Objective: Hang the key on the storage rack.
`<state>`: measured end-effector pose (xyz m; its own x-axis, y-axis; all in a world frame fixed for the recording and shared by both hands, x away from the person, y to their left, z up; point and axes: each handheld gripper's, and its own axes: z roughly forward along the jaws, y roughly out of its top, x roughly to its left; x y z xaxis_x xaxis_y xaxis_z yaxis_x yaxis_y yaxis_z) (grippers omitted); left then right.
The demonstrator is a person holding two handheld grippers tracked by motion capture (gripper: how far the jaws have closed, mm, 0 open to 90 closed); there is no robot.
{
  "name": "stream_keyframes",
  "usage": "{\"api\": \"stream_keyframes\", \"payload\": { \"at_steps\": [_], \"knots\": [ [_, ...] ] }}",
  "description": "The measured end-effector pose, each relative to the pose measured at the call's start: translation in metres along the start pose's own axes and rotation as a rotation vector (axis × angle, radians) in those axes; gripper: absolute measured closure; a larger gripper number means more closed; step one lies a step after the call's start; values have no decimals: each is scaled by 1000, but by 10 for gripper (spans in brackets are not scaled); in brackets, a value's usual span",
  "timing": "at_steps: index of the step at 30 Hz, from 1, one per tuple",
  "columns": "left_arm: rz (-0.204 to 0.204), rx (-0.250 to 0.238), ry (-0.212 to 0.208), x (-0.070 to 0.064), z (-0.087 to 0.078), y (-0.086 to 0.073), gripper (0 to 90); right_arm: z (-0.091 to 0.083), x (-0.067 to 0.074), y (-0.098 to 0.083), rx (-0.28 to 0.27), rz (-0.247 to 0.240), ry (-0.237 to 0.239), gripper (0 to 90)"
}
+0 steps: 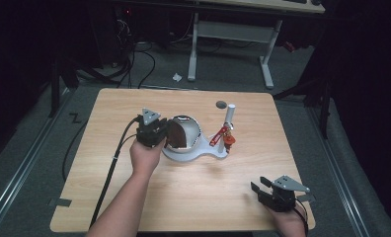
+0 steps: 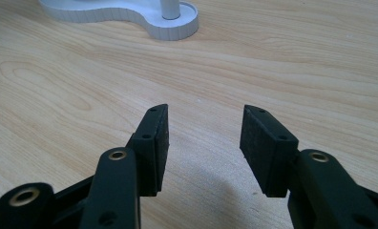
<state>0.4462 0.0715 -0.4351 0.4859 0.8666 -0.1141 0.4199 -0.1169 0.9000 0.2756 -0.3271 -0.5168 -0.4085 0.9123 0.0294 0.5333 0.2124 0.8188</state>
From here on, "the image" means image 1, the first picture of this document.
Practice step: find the white stand with pole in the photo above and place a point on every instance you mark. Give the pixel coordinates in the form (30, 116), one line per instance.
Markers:
(203, 152)

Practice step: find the white-framed desk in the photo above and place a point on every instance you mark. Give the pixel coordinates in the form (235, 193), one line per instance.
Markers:
(233, 31)

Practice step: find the dark round table grommet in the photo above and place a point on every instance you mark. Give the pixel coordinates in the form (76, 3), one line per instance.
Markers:
(220, 104)

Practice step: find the person's left hand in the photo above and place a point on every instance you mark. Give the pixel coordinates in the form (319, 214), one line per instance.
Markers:
(145, 158)

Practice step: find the crumpled white paper scrap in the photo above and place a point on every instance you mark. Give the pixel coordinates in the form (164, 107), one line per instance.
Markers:
(177, 77)

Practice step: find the metal floor rail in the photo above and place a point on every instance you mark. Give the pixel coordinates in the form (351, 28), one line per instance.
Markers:
(338, 177)
(22, 171)

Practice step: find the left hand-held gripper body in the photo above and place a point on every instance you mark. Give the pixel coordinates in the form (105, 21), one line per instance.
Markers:
(150, 131)

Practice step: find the grey tape strip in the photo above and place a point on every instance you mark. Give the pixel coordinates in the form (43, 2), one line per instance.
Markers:
(61, 202)
(307, 197)

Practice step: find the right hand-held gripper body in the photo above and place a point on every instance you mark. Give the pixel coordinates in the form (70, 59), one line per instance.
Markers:
(282, 194)

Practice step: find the black stand leg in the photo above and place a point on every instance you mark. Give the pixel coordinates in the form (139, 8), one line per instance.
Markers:
(54, 89)

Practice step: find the person's right hand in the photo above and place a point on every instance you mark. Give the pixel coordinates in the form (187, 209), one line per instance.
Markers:
(289, 222)

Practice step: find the orange key charm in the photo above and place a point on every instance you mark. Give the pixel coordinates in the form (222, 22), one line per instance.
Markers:
(229, 140)

